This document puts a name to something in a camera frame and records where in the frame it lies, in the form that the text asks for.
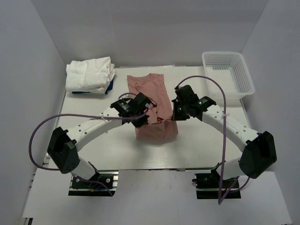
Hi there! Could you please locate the pink printed t-shirt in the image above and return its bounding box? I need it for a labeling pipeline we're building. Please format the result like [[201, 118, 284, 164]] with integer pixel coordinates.
[[127, 73, 178, 141]]

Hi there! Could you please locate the white t-shirt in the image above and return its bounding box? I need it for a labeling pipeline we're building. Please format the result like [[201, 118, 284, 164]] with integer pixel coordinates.
[[65, 57, 116, 94]]

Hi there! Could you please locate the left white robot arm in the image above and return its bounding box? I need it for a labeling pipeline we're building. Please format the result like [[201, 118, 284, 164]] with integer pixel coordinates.
[[47, 93, 151, 187]]

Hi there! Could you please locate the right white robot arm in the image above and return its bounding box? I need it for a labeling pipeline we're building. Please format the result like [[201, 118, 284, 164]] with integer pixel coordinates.
[[172, 85, 277, 187]]

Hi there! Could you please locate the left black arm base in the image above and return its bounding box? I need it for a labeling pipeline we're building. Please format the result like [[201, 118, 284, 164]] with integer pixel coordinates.
[[68, 171, 119, 197]]

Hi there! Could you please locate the blue folded t-shirt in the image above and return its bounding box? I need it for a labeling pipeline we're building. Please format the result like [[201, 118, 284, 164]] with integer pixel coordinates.
[[72, 81, 113, 95]]

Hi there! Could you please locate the white plastic mesh basket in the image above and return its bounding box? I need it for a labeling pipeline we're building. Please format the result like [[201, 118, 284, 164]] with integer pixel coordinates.
[[202, 52, 255, 100]]

